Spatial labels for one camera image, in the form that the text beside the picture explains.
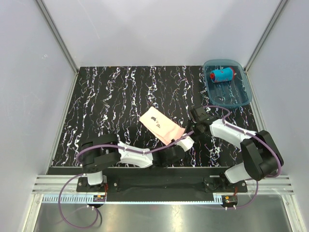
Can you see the right connector board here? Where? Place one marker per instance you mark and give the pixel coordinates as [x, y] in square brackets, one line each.
[230, 201]

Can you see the blue transparent plastic bin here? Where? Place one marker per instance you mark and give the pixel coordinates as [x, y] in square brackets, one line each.
[231, 94]

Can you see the left connector board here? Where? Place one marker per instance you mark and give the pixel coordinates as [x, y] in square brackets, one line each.
[99, 198]

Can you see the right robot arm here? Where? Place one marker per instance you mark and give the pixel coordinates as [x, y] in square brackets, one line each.
[260, 156]

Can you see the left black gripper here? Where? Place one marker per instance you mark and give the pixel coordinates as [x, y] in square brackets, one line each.
[164, 148]

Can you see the red blue patterned towel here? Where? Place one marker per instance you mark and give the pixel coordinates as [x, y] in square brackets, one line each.
[223, 75]

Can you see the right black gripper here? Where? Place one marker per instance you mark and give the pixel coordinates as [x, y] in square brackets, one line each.
[193, 123]

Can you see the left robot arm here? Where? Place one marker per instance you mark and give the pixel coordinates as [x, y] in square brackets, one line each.
[106, 151]

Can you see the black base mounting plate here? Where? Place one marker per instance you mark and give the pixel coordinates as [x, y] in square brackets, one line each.
[161, 181]

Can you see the connector board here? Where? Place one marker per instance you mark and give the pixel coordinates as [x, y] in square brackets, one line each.
[230, 201]
[99, 198]

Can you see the pink towel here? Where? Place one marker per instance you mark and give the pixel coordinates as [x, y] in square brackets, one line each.
[161, 126]

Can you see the aluminium frame rail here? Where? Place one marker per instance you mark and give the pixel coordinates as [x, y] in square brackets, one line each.
[66, 189]

